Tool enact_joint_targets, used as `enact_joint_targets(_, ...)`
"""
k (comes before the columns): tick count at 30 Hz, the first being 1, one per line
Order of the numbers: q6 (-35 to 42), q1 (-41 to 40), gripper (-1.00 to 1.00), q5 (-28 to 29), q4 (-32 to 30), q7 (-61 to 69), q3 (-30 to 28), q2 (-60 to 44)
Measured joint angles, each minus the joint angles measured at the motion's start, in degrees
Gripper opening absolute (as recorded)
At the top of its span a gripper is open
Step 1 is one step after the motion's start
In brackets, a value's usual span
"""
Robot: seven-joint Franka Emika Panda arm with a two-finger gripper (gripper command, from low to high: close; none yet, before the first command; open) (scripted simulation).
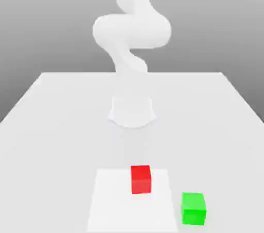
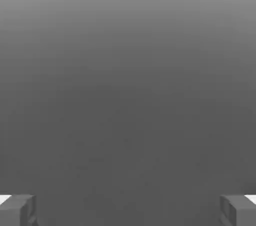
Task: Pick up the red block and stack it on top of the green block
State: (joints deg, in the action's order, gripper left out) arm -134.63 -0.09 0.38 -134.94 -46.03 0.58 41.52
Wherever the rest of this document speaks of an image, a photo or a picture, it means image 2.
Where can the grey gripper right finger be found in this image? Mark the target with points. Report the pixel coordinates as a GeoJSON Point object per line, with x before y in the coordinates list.
{"type": "Point", "coordinates": [242, 213]}

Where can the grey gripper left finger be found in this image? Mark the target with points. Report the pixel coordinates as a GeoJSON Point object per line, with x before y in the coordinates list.
{"type": "Point", "coordinates": [14, 212]}

